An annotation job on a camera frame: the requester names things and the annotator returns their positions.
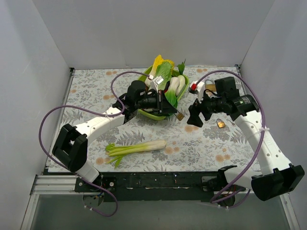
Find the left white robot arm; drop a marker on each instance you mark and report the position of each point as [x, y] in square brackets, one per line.
[72, 142]

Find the toy celery stalk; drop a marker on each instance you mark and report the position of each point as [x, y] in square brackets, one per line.
[118, 152]

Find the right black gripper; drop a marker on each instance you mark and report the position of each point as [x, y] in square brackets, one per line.
[204, 108]

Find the large toy napa cabbage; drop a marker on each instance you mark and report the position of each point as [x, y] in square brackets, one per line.
[164, 70]

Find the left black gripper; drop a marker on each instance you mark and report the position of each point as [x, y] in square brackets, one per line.
[162, 103]

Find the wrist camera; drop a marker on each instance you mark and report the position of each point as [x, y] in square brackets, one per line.
[197, 89]
[156, 82]

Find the floral table mat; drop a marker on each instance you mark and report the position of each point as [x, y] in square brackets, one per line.
[189, 148]

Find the aluminium frame rail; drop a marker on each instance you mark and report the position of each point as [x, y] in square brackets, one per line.
[46, 185]

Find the large brass padlock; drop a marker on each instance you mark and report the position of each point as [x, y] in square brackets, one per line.
[210, 85]

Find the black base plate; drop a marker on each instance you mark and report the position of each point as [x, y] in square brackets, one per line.
[165, 186]

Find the green plastic basket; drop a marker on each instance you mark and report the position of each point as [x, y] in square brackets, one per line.
[159, 117]

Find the toy bok choy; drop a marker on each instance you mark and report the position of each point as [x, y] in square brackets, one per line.
[176, 85]

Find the yellow toy cabbage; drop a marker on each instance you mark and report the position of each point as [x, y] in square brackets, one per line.
[158, 60]

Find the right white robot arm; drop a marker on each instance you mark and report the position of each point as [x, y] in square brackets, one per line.
[269, 173]

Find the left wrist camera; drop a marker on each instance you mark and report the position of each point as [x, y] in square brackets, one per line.
[156, 82]

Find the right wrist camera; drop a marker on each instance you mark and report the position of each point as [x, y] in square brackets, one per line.
[197, 89]

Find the small brass padlock shackle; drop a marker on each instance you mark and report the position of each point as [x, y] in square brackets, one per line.
[179, 115]

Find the toy leafy green sprig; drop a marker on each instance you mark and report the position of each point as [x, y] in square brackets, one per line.
[181, 67]

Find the small brass padlock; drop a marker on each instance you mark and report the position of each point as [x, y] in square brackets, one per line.
[220, 123]

